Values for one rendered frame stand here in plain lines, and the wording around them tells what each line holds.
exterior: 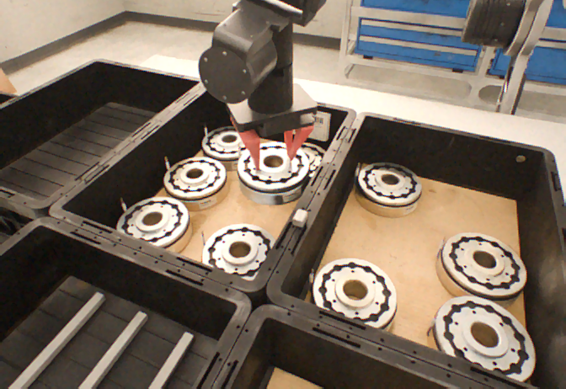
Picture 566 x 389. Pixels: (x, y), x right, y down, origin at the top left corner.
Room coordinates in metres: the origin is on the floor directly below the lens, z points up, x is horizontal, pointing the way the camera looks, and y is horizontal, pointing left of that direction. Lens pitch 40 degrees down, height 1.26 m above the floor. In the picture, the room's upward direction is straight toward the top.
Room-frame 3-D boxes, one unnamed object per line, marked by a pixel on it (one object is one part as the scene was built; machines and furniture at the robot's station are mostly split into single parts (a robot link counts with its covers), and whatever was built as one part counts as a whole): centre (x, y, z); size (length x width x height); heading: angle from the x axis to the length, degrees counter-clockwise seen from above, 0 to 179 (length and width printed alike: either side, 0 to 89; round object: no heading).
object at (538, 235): (0.33, -0.19, 0.87); 0.40 x 0.30 x 0.11; 157
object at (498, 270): (0.30, -0.26, 0.86); 0.05 x 0.05 x 0.01
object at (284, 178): (0.42, 0.02, 0.93); 0.10 x 0.10 x 0.01
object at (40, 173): (0.57, 0.36, 0.87); 0.40 x 0.30 x 0.11; 157
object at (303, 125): (0.42, 0.01, 0.98); 0.07 x 0.07 x 0.09; 22
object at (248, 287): (0.45, 0.09, 0.92); 0.40 x 0.30 x 0.02; 157
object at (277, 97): (0.41, 0.02, 1.05); 0.10 x 0.07 x 0.07; 112
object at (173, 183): (0.48, 0.15, 0.86); 0.10 x 0.10 x 0.01
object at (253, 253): (0.32, 0.06, 0.86); 0.05 x 0.05 x 0.01
